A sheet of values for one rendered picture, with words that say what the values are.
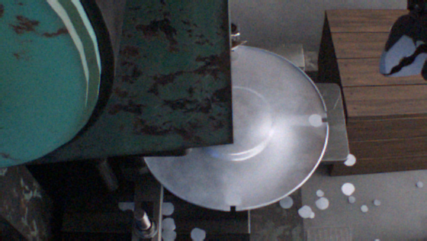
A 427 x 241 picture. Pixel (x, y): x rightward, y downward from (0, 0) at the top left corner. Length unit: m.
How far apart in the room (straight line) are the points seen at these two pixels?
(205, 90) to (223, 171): 0.38
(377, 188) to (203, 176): 0.97
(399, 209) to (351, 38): 0.55
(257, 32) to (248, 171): 1.23
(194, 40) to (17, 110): 0.17
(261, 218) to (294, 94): 0.21
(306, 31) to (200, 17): 1.64
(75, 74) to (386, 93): 1.25
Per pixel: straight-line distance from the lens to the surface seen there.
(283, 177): 0.75
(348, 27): 1.52
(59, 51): 0.17
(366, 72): 1.42
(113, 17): 0.18
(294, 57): 1.05
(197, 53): 0.35
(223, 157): 0.76
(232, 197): 0.73
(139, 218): 0.71
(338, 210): 1.59
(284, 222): 0.87
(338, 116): 0.81
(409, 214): 1.64
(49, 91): 0.19
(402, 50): 0.64
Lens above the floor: 1.45
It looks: 58 degrees down
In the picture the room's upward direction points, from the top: 5 degrees counter-clockwise
